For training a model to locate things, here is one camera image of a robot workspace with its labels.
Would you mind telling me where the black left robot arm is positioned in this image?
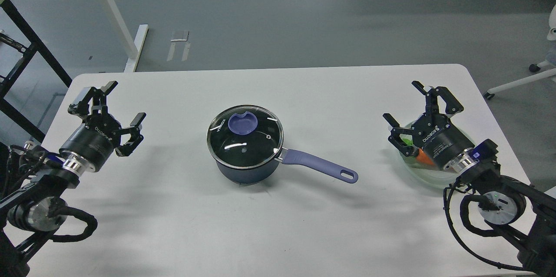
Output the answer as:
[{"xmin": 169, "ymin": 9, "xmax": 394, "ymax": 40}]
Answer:
[{"xmin": 1, "ymin": 81, "xmax": 146, "ymax": 277}]

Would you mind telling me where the green vegetable toy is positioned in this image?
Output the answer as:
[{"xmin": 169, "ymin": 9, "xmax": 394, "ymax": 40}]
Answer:
[{"xmin": 400, "ymin": 136, "xmax": 414, "ymax": 146}]

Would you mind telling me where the orange carrot toy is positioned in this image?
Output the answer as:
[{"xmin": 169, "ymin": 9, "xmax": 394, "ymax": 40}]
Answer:
[{"xmin": 416, "ymin": 148, "xmax": 435, "ymax": 166}]

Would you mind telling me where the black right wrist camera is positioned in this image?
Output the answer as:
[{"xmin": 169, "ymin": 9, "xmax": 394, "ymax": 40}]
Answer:
[{"xmin": 470, "ymin": 139, "xmax": 498, "ymax": 162}]

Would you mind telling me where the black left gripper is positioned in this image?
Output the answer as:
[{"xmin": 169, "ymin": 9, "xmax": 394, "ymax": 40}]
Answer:
[{"xmin": 59, "ymin": 81, "xmax": 146, "ymax": 172}]

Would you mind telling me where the glass pot lid blue knob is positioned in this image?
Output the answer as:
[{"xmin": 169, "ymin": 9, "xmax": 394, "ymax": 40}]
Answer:
[{"xmin": 207, "ymin": 105, "xmax": 285, "ymax": 169}]

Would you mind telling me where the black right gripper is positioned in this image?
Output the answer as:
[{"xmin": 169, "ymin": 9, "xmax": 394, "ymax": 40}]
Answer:
[{"xmin": 383, "ymin": 81, "xmax": 475, "ymax": 169}]

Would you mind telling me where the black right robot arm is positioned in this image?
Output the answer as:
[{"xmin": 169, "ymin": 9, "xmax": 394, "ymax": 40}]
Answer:
[{"xmin": 383, "ymin": 81, "xmax": 556, "ymax": 277}]

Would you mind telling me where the blue saucepan with handle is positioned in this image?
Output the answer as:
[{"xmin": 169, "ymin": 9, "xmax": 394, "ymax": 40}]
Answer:
[{"xmin": 211, "ymin": 145, "xmax": 359, "ymax": 185}]

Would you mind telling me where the black metal rack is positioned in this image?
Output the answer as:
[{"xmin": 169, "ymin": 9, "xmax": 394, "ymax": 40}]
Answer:
[{"xmin": 0, "ymin": 0, "xmax": 72, "ymax": 142}]

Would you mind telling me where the white office chair base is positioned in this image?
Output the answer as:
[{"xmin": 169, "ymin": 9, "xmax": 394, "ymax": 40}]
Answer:
[{"xmin": 483, "ymin": 4, "xmax": 556, "ymax": 100}]

